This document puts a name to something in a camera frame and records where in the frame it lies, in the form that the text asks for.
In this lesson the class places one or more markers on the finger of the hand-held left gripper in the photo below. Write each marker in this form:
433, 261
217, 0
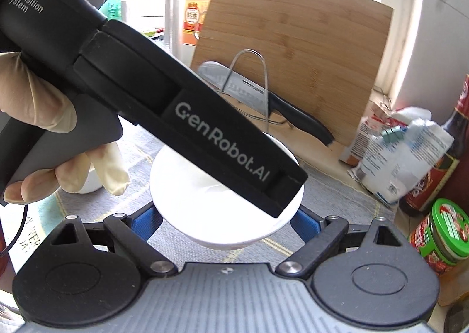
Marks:
201, 124

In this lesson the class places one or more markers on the grey and blue checked towel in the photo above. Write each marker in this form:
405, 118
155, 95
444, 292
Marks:
348, 204

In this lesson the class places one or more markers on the green-lidded sauce jar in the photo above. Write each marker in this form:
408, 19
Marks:
447, 230

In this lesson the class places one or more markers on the dark soy sauce bottle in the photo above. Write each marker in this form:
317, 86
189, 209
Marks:
450, 142

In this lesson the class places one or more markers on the wooden cutting board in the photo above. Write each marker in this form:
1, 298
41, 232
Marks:
311, 43

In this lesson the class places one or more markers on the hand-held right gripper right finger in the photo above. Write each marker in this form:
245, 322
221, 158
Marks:
307, 225

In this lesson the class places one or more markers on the person's left hand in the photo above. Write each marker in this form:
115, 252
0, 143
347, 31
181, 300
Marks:
36, 98

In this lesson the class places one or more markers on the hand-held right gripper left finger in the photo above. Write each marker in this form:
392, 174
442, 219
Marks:
146, 221

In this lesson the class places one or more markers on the orange cooking oil bottle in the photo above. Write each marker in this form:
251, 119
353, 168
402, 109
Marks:
192, 14

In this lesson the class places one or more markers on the white plastic food bag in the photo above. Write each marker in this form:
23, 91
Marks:
403, 164

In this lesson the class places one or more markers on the green detergent bottle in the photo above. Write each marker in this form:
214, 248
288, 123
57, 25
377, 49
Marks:
113, 6

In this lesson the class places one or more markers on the white ceramic bowl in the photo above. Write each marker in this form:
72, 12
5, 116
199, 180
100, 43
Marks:
93, 186
183, 201

